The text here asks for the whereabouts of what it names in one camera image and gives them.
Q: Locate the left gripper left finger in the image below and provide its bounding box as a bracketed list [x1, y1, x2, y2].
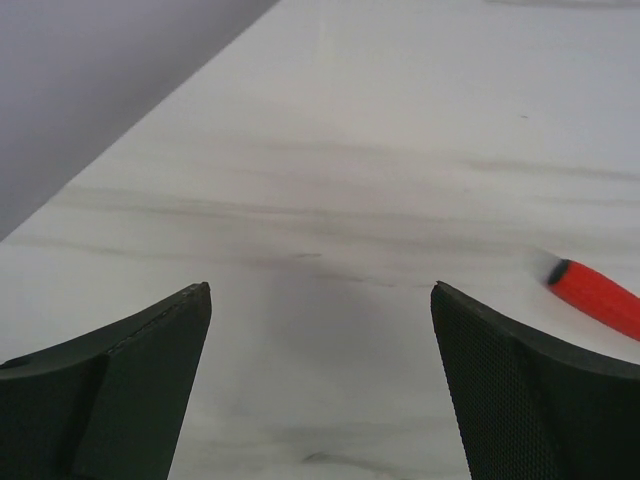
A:
[1, 283, 211, 479]

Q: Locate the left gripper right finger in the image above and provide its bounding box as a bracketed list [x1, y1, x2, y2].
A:
[431, 282, 639, 480]

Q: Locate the red handled screwdriver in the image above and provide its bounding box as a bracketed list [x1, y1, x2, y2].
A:
[544, 259, 640, 341]

